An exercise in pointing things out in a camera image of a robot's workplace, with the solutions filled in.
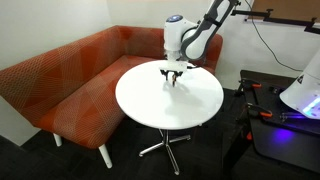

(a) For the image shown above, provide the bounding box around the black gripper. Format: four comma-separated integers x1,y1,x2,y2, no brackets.
158,67,184,84

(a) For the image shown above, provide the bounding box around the chrome table base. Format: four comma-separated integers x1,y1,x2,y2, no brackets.
138,129,192,176

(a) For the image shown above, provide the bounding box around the small black block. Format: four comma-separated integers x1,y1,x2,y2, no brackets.
269,85,285,95

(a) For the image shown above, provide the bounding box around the orange patterned corner sofa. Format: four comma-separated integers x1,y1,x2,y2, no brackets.
0,24,224,169

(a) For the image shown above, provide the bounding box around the black robot cart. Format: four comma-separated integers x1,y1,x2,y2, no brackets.
239,69,320,174

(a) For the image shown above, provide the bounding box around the black hanging wall cable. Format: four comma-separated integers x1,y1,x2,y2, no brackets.
244,0,303,73

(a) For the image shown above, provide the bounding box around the black camera boom rail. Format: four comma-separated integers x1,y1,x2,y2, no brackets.
231,8,320,35

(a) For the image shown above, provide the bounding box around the brown wall board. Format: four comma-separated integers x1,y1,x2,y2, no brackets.
252,0,320,22

